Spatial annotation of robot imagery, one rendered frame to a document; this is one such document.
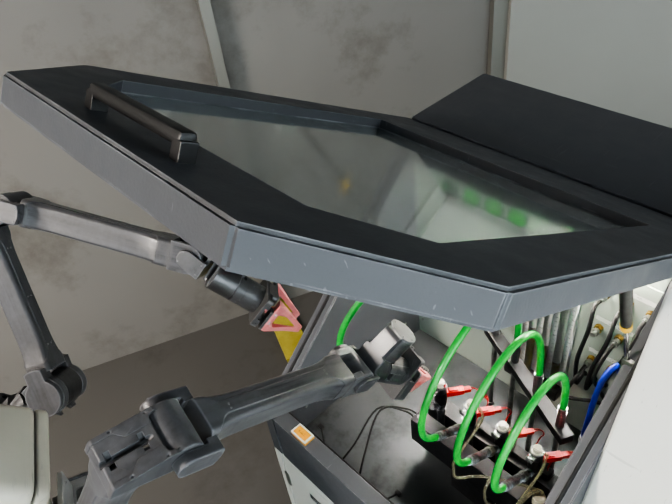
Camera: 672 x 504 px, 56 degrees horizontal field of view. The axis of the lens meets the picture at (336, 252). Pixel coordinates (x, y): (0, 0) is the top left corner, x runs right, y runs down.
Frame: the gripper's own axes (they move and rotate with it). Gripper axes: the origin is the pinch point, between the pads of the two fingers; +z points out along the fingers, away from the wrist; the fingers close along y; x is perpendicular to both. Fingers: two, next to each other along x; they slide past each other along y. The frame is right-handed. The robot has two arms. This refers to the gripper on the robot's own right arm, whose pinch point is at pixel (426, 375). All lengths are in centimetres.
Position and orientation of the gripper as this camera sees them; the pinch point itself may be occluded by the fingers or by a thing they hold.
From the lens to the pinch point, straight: 135.0
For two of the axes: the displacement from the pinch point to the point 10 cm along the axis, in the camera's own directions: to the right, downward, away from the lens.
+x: -4.7, -5.4, 7.0
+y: 5.3, -8.1, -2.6
